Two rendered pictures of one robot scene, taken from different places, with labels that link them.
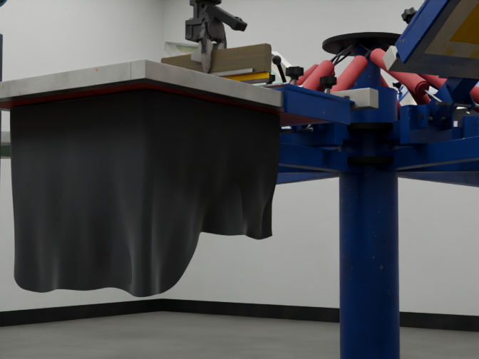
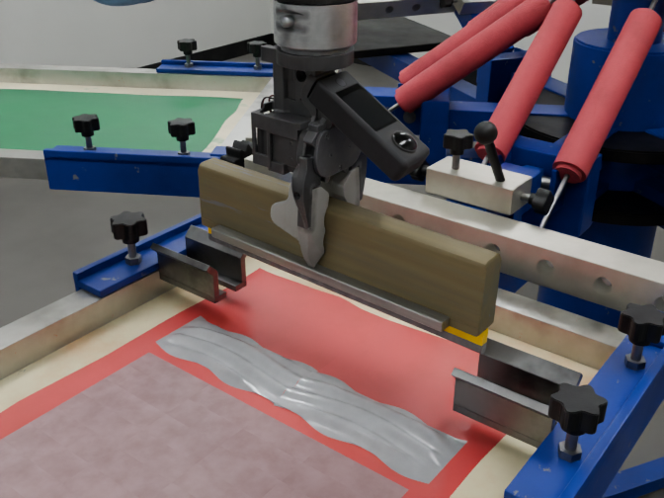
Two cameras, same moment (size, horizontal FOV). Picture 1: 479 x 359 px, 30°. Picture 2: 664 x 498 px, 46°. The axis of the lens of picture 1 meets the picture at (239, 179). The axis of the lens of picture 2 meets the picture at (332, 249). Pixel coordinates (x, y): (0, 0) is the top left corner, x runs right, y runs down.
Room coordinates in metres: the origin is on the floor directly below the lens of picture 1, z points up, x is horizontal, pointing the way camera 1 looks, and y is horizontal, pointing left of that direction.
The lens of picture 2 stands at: (1.65, 0.05, 1.46)
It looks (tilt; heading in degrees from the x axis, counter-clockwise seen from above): 27 degrees down; 1
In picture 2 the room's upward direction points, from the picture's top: straight up
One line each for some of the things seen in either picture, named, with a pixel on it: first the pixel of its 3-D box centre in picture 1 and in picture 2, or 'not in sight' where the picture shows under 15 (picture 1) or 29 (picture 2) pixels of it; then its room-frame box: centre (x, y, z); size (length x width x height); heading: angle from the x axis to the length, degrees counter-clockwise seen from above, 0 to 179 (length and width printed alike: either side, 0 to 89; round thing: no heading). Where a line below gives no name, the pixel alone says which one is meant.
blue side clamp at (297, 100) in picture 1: (311, 105); (600, 428); (2.22, -0.18, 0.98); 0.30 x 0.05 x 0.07; 144
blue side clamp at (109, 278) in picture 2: not in sight; (184, 256); (2.55, 0.27, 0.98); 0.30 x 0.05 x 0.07; 144
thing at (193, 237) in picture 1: (217, 196); not in sight; (2.03, 0.05, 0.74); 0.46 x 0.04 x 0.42; 144
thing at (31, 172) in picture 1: (76, 196); not in sight; (1.96, 0.36, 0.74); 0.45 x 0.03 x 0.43; 54
